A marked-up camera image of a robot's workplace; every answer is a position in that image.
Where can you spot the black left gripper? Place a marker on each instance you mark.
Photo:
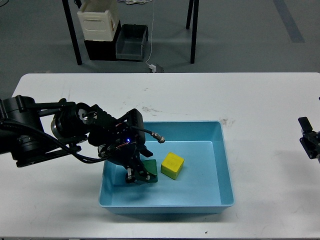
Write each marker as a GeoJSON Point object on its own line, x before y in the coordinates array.
{"type": "Point", "coordinates": [128, 156]}

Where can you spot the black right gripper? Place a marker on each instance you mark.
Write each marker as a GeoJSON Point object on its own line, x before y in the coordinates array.
{"type": "Point", "coordinates": [310, 139]}

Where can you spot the yellow block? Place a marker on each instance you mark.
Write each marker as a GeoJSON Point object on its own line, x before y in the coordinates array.
{"type": "Point", "coordinates": [172, 165]}

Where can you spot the green block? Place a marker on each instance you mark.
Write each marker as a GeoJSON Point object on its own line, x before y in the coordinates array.
{"type": "Point", "coordinates": [151, 166]}

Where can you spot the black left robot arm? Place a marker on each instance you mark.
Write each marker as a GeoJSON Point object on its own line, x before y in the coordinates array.
{"type": "Point", "coordinates": [38, 132]}

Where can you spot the blue plastic box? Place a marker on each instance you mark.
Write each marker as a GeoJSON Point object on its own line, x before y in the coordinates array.
{"type": "Point", "coordinates": [202, 187]}

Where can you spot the black box under crate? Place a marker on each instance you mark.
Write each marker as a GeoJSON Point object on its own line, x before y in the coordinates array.
{"type": "Point", "coordinates": [103, 50]}

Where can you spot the white power adapter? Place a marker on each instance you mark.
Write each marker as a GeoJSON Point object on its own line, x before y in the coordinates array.
{"type": "Point", "coordinates": [155, 68]}

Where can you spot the grey storage bin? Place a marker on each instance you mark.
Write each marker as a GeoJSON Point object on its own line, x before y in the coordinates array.
{"type": "Point", "coordinates": [131, 42]}

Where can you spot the cream plastic crate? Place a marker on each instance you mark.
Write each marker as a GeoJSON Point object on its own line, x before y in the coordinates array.
{"type": "Point", "coordinates": [99, 20]}

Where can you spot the black table leg right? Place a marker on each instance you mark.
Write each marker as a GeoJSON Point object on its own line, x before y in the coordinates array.
{"type": "Point", "coordinates": [192, 20]}

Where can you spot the black table leg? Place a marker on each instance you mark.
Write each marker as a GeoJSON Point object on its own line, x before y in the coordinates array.
{"type": "Point", "coordinates": [192, 20]}
{"type": "Point", "coordinates": [72, 32]}

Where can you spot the black table leg left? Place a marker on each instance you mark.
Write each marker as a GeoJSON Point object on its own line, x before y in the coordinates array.
{"type": "Point", "coordinates": [72, 32]}

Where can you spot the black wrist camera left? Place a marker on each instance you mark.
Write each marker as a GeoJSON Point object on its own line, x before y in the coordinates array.
{"type": "Point", "coordinates": [132, 124]}

